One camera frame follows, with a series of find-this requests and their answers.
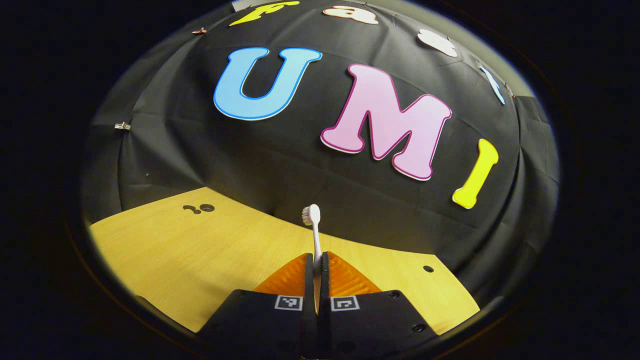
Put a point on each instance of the wooden desktop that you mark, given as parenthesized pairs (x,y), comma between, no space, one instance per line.
(200,260)

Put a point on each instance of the small silver clip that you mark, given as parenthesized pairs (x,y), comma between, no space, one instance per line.
(122,126)

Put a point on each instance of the white toothbrush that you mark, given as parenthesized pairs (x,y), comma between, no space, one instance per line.
(312,214)

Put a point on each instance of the small copper clip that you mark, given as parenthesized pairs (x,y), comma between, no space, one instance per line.
(199,31)

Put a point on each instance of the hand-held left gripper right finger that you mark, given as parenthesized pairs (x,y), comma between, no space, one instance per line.
(326,285)

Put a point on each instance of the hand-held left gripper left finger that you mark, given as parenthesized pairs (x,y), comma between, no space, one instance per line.
(309,285)

